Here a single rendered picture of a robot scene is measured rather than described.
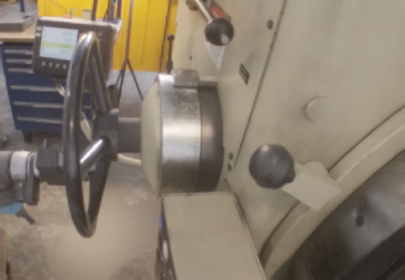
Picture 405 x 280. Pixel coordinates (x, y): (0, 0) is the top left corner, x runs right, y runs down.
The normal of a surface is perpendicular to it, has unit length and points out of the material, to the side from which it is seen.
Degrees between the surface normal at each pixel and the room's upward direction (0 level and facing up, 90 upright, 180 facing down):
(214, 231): 0
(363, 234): 69
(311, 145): 90
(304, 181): 90
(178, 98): 18
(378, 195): 58
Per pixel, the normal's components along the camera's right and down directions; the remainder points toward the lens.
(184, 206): 0.18, -0.80
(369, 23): 0.22, 0.61
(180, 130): 0.29, -0.07
